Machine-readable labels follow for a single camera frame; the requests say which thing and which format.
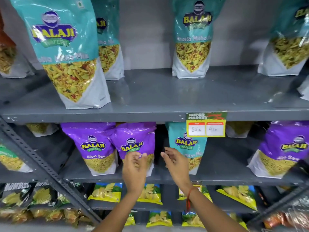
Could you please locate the person's left hand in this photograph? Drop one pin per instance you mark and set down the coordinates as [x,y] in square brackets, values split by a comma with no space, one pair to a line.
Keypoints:
[132,173]

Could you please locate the person's right hand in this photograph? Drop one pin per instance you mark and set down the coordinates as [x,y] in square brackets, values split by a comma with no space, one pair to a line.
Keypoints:
[178,169]

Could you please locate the person's right thumb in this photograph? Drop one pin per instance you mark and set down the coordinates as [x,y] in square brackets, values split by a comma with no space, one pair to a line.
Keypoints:
[165,157]

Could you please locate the person's left fingers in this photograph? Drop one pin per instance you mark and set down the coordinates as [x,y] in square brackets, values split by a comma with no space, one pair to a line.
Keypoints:
[136,156]

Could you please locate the person's right forearm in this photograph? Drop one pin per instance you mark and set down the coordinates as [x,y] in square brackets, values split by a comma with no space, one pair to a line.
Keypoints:
[207,210]

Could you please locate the person's left forearm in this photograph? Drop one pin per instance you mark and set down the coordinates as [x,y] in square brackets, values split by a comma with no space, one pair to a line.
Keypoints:
[120,210]

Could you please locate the purple sev snack packet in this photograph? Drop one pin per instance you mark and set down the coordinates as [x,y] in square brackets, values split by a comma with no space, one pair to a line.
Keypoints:
[94,147]
[280,152]
[135,140]

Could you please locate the red thread wristband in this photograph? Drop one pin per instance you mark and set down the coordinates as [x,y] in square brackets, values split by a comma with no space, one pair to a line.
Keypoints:
[188,198]

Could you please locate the yellow green price tag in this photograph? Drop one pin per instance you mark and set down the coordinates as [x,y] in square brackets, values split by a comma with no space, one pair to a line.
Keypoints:
[206,124]

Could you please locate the grey metal shelving rack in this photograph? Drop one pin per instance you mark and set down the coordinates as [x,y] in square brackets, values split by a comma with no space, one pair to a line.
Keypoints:
[157,94]

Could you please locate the white yellow snack packet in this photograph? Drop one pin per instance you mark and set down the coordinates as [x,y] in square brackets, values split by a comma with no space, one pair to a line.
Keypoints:
[41,129]
[239,129]

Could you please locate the row of yellow chip packets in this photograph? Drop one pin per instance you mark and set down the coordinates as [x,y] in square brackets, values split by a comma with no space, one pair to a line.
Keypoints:
[237,194]

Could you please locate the row of orange snack packets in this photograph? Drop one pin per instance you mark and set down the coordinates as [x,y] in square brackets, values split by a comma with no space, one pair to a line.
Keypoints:
[48,215]

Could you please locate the row of black chip packets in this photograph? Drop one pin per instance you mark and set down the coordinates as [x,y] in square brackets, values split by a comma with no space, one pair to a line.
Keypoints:
[21,194]

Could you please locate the green snack packet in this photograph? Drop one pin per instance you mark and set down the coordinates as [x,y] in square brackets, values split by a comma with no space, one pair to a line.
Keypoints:
[12,161]

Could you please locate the large teal snack mix packet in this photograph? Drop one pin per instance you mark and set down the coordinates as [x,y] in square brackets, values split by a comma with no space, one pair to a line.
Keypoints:
[65,45]

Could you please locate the red snack packets pile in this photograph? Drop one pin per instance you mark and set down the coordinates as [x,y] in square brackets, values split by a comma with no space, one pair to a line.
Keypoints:
[289,217]

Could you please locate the white snack packet edge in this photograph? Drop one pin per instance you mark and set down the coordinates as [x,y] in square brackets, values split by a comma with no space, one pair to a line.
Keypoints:
[304,89]

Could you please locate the orange snack packet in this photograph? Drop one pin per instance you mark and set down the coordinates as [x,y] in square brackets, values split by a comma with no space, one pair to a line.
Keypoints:
[9,57]

